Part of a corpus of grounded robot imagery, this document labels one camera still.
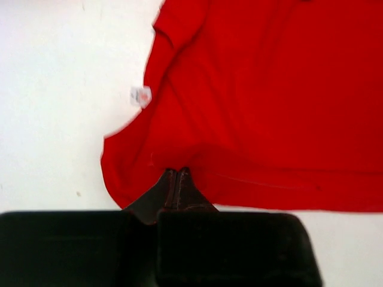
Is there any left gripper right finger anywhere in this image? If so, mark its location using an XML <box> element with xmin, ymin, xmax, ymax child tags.
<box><xmin>156</xmin><ymin>168</ymin><xmax>323</xmax><ymax>286</ymax></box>

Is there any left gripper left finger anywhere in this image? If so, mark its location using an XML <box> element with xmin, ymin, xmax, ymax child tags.
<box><xmin>1</xmin><ymin>170</ymin><xmax>177</xmax><ymax>286</ymax></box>

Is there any red t-shirt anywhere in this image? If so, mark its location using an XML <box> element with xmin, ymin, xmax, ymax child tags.
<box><xmin>101</xmin><ymin>1</ymin><xmax>382</xmax><ymax>212</ymax></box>

